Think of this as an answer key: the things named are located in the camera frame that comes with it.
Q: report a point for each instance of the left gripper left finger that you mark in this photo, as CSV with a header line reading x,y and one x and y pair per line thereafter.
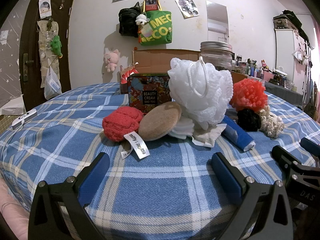
x,y
46,219

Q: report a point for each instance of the white plastic bag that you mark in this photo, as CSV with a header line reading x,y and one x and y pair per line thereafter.
x,y
52,85

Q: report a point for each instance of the dark brown door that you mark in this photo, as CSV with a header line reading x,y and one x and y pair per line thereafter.
x,y
44,19

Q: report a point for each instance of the red plush towel toy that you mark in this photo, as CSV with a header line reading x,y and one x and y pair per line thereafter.
x,y
121,122

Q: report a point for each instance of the black fluffy scrunchie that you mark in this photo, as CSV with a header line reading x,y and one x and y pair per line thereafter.
x,y
248,120

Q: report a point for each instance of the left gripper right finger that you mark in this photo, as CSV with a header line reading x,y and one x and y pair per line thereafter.
x,y
274,220

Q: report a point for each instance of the pink plush rabbit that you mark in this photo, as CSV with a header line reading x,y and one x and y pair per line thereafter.
x,y
111,60

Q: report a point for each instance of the green tote bag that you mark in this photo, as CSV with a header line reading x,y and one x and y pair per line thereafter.
x,y
159,28

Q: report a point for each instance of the white wardrobe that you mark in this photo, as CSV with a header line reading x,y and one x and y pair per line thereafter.
x,y
289,56

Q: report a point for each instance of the black bag on wall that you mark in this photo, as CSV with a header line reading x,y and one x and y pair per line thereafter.
x,y
127,20

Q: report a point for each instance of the blue cloth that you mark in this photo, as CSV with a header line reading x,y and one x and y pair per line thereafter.
x,y
234,133

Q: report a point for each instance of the white mesh bath pouf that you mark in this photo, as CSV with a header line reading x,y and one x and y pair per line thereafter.
x,y
202,91

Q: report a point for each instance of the white plush keychain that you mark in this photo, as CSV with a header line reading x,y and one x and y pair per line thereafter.
x,y
141,20

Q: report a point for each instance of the dark covered side table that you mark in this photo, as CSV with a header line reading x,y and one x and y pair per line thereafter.
x,y
291,97

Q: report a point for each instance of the blue plaid tablecloth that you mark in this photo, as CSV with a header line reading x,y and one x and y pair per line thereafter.
x,y
171,194

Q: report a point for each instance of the white cloth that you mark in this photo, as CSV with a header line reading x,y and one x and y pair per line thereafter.
x,y
183,129

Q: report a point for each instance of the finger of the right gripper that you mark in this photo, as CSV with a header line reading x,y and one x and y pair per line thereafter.
x,y
290,165
310,146

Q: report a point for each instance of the colourful beauty cream tin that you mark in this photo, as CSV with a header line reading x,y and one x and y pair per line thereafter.
x,y
147,91

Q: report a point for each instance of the round brown powder puff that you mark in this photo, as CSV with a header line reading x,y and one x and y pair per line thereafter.
x,y
159,121

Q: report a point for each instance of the green plush dinosaur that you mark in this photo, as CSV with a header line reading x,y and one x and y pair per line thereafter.
x,y
56,46

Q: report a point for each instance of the photo poster on wall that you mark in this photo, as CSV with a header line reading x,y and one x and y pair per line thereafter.
x,y
187,8

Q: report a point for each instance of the wall mirror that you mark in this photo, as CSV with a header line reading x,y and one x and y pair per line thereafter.
x,y
217,22

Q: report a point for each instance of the cream crochet scrunchie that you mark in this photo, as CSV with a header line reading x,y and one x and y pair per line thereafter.
x,y
271,124

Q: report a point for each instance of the white timer device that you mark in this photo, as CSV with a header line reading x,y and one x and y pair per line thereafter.
x,y
21,120

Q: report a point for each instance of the cardboard box red lining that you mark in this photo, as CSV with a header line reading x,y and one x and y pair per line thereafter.
x,y
153,61

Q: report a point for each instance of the red knitted pom ball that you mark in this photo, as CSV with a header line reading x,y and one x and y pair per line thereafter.
x,y
250,94

